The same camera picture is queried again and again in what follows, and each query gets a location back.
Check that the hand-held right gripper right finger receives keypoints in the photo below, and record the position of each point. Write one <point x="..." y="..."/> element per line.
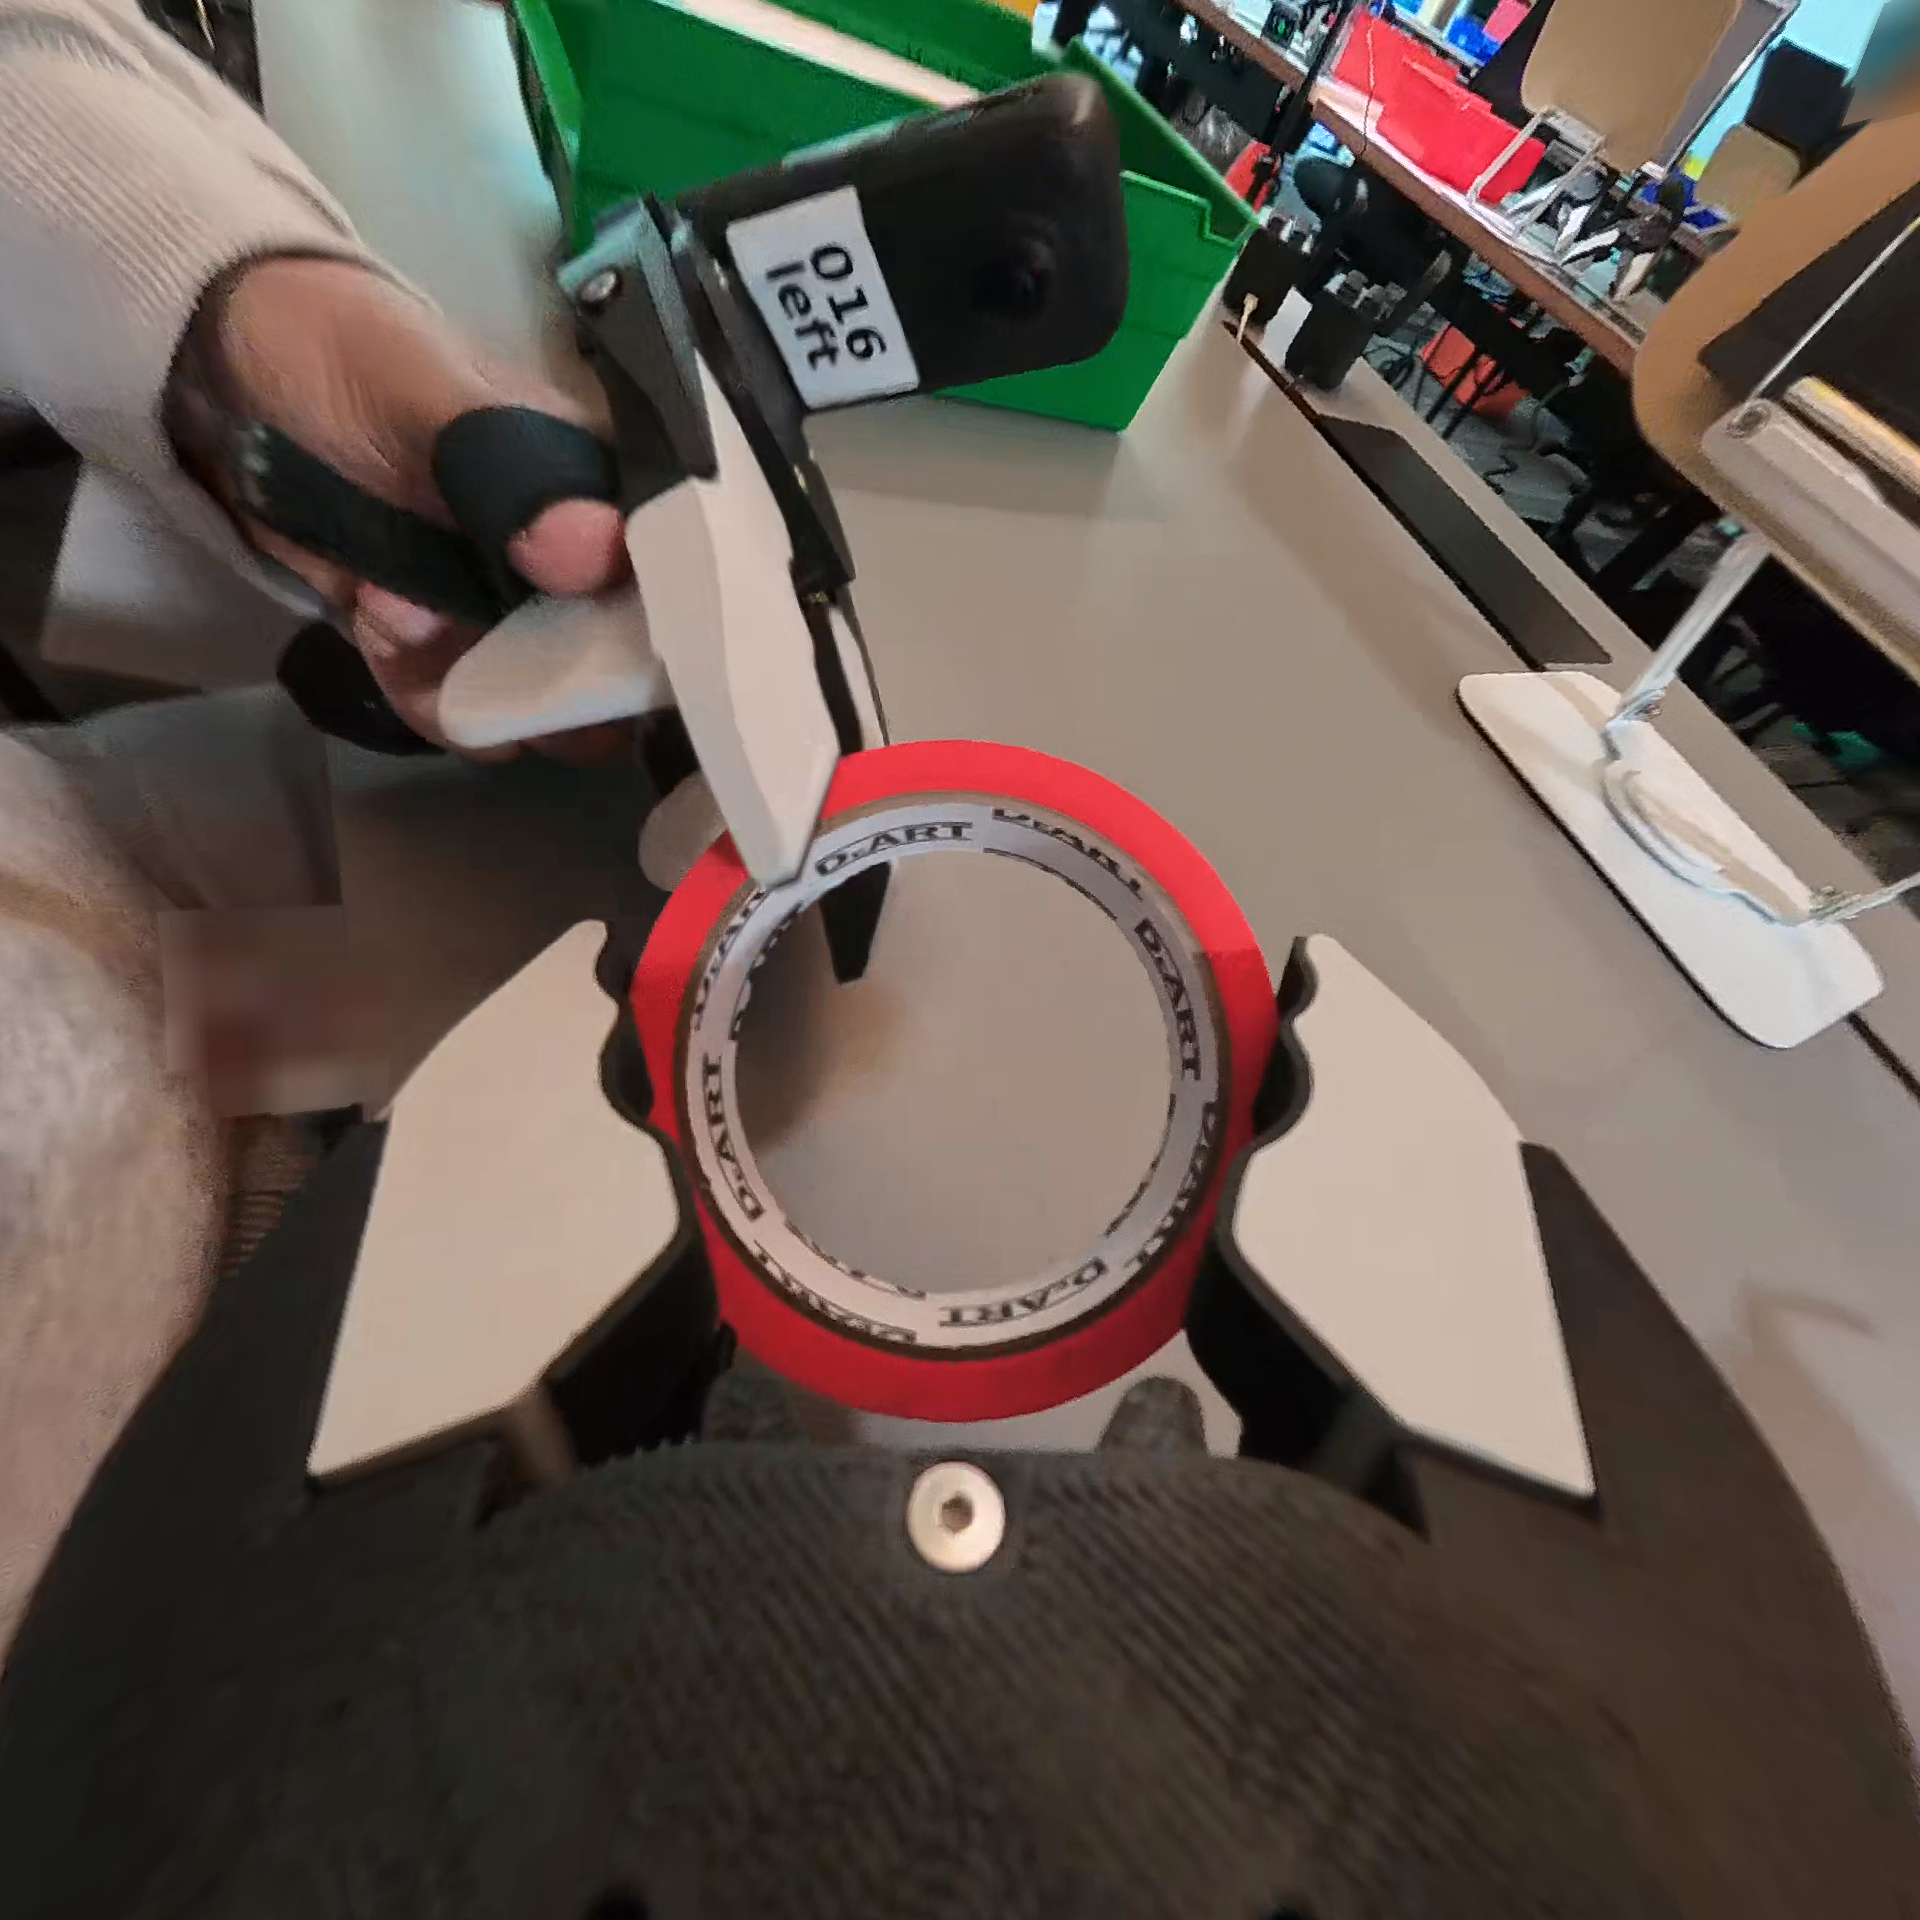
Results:
<point x="1395" y="1201"/>

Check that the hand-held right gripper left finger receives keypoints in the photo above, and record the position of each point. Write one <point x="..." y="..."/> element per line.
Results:
<point x="495" y="1201"/>

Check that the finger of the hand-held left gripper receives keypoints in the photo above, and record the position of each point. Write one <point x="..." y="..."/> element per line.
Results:
<point x="751" y="674"/>
<point x="856" y="937"/>

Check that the red tape roll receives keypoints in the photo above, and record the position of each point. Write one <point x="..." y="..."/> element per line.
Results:
<point x="961" y="1371"/>

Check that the person's left forearm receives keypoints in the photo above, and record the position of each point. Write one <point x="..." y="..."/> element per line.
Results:
<point x="119" y="180"/>

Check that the person's left hand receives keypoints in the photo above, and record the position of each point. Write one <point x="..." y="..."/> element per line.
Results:
<point x="345" y="374"/>

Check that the white flat panel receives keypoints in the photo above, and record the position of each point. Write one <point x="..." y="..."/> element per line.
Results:
<point x="840" y="36"/>

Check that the green plastic bin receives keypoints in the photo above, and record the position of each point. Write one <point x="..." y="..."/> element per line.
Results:
<point x="1141" y="253"/>

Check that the small black block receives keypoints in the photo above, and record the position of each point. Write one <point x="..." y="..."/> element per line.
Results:
<point x="1343" y="338"/>
<point x="1260" y="262"/>

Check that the white stand base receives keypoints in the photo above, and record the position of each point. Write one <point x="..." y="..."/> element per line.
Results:
<point x="1680" y="885"/>

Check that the red plastic bin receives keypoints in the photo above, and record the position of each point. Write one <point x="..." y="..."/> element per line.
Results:
<point x="1424" y="105"/>

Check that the long wooden desk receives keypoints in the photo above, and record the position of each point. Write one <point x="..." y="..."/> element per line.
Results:
<point x="1499" y="246"/>

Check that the plywood and chrome stand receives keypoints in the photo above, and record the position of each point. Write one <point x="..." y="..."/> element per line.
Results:
<point x="1635" y="59"/>

